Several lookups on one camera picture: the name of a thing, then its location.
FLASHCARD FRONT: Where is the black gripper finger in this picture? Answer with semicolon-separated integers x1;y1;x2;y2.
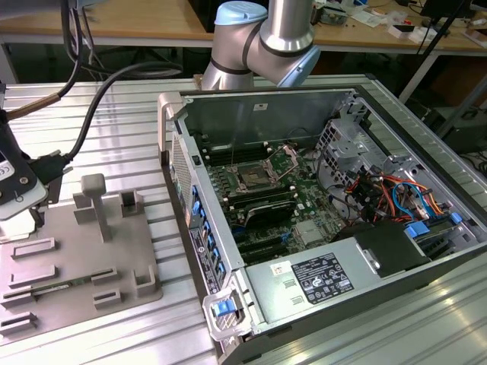
29;176;62;231

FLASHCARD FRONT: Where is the black RAM slot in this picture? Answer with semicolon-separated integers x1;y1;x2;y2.
224;185;292;198
228;192;296;208
207;150;275;164

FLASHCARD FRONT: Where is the CPU socket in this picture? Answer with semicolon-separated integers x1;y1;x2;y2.
228;161;285;191

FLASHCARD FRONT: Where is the black expansion slot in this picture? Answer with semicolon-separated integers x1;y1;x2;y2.
241;243;292;264
235;234;286;252

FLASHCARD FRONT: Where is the grey parts rack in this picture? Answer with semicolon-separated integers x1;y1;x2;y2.
0;173;164;338

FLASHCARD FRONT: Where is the green RAM stick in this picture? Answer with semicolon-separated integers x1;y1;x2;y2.
30;276;94;297

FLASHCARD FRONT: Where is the blue case latch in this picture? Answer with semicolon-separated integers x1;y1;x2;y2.
212;300;233;317

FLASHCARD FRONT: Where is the black graphics card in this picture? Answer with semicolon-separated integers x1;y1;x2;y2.
243;201;296;229

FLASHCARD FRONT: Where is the metal socket cover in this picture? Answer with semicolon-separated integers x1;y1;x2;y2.
265;143;307;183

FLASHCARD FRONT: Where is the grey power supply unit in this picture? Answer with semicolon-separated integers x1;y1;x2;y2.
243;236;381;325

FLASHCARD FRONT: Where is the open grey PC case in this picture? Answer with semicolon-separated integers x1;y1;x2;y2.
157;85;487;365

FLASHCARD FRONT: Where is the green motherboard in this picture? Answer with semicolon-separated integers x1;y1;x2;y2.
207;146;343;263

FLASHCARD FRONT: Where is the silver chipset heatsink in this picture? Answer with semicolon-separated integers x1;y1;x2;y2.
295;221;324;244

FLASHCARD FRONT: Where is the silver metal drive cage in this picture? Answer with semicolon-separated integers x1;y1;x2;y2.
315;117;381;191

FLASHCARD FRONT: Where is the black plastic air shroud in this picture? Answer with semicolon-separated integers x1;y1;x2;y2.
334;222;433;278

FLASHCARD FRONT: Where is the white paper sheet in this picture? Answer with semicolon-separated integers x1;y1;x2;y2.
352;9;385;27

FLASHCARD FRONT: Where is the wooden workbench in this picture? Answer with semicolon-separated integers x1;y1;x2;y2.
0;0;487;103

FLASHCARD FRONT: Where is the blue disk carrier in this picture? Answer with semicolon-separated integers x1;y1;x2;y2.
405;222;431;240

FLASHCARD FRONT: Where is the small white box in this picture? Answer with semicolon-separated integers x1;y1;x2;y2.
388;23;416;40

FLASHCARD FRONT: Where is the black computer tower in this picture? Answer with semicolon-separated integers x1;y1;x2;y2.
437;106;487;153

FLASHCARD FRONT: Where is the black monitor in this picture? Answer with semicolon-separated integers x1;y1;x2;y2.
420;0;475;19

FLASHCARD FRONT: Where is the black camera cable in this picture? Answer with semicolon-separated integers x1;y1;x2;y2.
28;62;186;184

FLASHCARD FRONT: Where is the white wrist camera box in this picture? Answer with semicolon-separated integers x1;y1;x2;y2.
0;178;49;221

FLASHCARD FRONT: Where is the tan sleeved cable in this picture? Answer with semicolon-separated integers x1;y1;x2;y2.
5;0;84;119

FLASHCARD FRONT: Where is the black wire bundle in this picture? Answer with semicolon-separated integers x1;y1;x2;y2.
349;170;385;221

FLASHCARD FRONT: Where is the orange wire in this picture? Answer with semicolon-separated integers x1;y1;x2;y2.
371;173;448;229

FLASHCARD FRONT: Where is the blue wire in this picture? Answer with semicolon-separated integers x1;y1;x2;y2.
390;181;437;220

